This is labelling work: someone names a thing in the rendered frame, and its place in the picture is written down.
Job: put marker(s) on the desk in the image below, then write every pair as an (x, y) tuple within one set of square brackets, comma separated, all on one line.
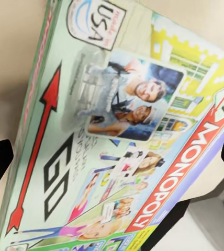
[(208, 212)]

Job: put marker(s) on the bed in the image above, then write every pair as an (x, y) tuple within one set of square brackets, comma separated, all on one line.
[(20, 28)]

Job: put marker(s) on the board game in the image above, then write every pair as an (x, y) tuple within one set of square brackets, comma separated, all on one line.
[(123, 111)]

